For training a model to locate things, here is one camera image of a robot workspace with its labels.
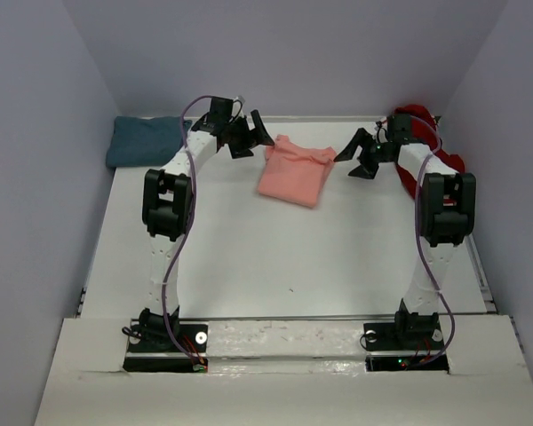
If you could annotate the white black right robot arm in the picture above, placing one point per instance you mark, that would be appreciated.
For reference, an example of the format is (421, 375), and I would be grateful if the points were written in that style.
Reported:
(444, 215)

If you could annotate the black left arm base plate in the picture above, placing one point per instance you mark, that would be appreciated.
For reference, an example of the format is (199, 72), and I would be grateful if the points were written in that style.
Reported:
(151, 351)

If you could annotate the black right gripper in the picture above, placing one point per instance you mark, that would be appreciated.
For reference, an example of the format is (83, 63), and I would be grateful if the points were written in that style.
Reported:
(361, 138)

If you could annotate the white table edge rail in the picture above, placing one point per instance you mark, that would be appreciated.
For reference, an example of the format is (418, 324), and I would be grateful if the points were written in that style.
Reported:
(320, 118)

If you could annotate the aluminium front rail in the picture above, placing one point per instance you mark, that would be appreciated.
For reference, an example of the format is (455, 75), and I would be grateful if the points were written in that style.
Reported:
(284, 318)

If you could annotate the folded teal t-shirt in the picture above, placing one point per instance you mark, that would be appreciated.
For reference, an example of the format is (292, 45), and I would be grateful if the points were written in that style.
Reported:
(138, 142)

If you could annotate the pink t-shirt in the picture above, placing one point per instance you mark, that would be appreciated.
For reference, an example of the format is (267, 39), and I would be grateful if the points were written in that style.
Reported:
(295, 174)

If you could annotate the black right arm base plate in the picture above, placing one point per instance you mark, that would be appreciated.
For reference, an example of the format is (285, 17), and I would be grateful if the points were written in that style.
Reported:
(386, 351)

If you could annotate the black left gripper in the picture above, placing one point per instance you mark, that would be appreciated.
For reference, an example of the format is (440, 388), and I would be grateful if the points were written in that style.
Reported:
(250, 137)

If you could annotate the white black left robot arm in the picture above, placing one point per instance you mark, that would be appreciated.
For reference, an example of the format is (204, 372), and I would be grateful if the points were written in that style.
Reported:
(169, 200)

